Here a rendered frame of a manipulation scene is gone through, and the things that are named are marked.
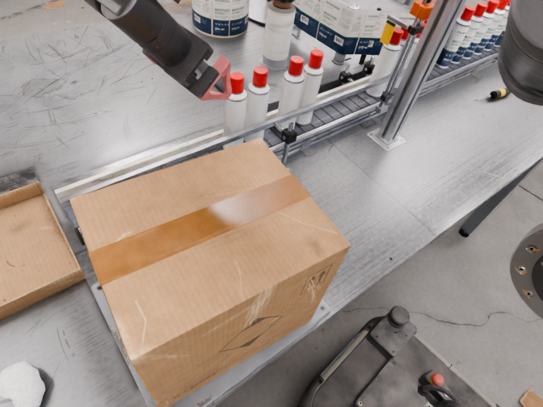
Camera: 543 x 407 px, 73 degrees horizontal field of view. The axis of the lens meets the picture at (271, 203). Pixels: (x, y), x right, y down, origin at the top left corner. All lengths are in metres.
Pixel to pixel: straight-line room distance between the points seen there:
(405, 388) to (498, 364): 0.64
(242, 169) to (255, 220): 0.10
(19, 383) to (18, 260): 0.25
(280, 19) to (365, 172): 0.51
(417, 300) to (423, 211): 0.93
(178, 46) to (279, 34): 0.70
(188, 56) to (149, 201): 0.21
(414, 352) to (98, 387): 1.09
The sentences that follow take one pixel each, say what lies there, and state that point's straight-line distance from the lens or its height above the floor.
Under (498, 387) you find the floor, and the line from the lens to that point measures 1.93.
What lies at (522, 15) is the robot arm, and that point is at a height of 1.44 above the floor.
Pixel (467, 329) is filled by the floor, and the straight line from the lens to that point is 1.96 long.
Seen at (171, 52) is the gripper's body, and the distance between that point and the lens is 0.54.
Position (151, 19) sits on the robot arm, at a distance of 0.51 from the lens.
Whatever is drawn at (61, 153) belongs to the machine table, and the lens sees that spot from 1.07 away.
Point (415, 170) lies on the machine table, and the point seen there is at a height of 0.83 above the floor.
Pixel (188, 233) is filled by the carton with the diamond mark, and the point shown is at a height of 1.12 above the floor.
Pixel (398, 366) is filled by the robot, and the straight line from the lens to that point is 1.44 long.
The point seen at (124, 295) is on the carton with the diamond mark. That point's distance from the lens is 0.46.
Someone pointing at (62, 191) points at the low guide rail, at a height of 0.91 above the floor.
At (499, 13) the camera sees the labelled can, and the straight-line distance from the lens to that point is 1.69.
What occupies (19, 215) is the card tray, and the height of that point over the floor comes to 0.83.
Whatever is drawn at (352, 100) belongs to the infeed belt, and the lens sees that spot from 1.21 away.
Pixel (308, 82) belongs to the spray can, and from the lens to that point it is 0.98.
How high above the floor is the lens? 1.52
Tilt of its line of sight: 50 degrees down
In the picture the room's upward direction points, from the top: 11 degrees clockwise
